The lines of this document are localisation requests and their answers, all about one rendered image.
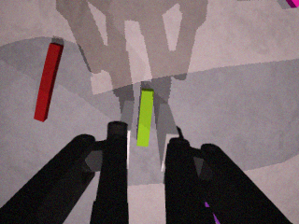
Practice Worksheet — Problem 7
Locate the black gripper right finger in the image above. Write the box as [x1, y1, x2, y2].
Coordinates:
[156, 104, 292, 224]

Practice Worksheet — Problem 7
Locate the red rod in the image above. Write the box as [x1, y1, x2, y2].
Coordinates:
[34, 43, 64, 122]

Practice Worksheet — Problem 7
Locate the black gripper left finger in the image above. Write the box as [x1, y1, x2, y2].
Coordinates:
[0, 101, 135, 224]

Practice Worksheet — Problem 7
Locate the lime green rod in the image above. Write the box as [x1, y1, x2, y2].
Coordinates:
[136, 88, 154, 147]

